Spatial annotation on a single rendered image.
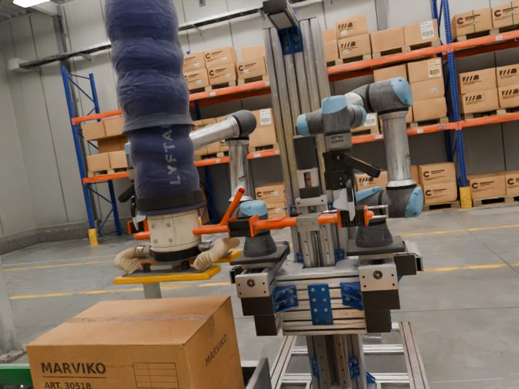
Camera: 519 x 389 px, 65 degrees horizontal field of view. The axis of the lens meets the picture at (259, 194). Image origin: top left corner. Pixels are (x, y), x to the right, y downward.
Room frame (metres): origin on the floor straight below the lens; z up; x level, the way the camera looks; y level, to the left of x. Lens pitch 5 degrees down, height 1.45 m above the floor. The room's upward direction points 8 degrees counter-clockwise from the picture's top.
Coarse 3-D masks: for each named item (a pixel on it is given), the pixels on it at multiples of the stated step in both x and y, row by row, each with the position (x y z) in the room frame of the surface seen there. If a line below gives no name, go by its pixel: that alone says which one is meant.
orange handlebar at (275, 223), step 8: (328, 216) 1.21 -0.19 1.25; (336, 216) 1.20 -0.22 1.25; (368, 216) 1.17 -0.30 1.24; (256, 224) 1.27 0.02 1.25; (264, 224) 1.27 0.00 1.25; (272, 224) 1.26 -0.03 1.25; (280, 224) 1.25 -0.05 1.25; (288, 224) 1.24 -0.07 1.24; (296, 224) 1.23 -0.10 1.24; (144, 232) 1.44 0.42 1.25; (192, 232) 1.34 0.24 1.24; (200, 232) 1.33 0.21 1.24; (208, 232) 1.32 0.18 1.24; (216, 232) 1.32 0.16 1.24
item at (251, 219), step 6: (246, 216) 1.36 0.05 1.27; (252, 216) 1.35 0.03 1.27; (258, 216) 1.34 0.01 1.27; (228, 222) 1.28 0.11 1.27; (234, 222) 1.27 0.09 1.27; (240, 222) 1.27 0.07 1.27; (246, 222) 1.26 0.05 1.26; (252, 222) 1.27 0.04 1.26; (228, 228) 1.29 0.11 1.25; (234, 228) 1.28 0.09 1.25; (240, 228) 1.28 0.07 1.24; (246, 228) 1.27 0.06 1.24; (252, 228) 1.27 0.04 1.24; (228, 234) 1.29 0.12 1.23; (234, 234) 1.28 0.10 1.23; (240, 234) 1.27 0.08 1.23; (246, 234) 1.26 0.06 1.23; (252, 234) 1.27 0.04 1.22
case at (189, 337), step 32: (96, 320) 1.48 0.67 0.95; (128, 320) 1.43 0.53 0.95; (160, 320) 1.39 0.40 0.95; (192, 320) 1.34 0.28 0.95; (224, 320) 1.46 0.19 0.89; (32, 352) 1.33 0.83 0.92; (64, 352) 1.30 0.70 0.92; (96, 352) 1.26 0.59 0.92; (128, 352) 1.23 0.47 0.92; (160, 352) 1.20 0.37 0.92; (192, 352) 1.21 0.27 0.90; (224, 352) 1.42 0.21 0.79; (64, 384) 1.30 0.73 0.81; (96, 384) 1.27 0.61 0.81; (128, 384) 1.23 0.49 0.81; (160, 384) 1.20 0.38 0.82; (192, 384) 1.18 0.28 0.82; (224, 384) 1.38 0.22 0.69
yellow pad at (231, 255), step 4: (228, 252) 1.44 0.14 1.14; (232, 252) 1.45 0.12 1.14; (236, 252) 1.45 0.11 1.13; (224, 256) 1.40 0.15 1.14; (228, 256) 1.40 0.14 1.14; (232, 256) 1.40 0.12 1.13; (236, 256) 1.44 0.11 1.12; (188, 260) 1.43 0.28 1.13; (192, 260) 1.43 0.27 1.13; (220, 260) 1.40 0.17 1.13; (224, 260) 1.39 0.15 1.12; (228, 260) 1.39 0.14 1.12; (232, 260) 1.40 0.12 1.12; (152, 264) 1.48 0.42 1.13; (192, 264) 1.43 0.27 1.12
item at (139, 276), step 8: (144, 264) 1.32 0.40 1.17; (184, 264) 1.27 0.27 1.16; (136, 272) 1.33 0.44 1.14; (144, 272) 1.31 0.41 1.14; (152, 272) 1.29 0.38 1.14; (160, 272) 1.28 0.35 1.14; (168, 272) 1.26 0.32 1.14; (176, 272) 1.25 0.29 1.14; (184, 272) 1.24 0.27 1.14; (192, 272) 1.24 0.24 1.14; (200, 272) 1.23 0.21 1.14; (208, 272) 1.22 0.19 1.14; (216, 272) 1.26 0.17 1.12; (120, 280) 1.30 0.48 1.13; (128, 280) 1.29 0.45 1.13; (136, 280) 1.28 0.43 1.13; (144, 280) 1.27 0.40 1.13; (152, 280) 1.26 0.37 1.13; (160, 280) 1.25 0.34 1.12; (168, 280) 1.24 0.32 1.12; (176, 280) 1.24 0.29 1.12; (184, 280) 1.23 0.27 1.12; (192, 280) 1.22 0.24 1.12
